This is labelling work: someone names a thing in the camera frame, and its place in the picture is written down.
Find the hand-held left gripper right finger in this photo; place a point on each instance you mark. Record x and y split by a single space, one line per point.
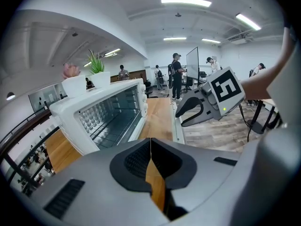
202 173

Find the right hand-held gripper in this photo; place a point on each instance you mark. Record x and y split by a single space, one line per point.
225 91

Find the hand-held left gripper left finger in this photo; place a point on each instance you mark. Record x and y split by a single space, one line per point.
98 192

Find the person's right forearm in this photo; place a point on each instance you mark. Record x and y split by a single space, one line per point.
263 83

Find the white toaster oven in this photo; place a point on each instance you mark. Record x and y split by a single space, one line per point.
68 116

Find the whiteboard on black stand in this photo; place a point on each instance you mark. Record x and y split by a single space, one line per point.
192 65

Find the ceiling light panel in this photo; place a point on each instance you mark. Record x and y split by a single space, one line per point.
211 40
248 21
185 1
175 39
112 52

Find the black railing with brown handrail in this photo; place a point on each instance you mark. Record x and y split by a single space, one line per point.
28 127

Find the green succulent in white pot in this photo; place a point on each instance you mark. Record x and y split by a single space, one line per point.
100 78

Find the pink succulent in white pot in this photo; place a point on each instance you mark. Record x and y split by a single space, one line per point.
71 79

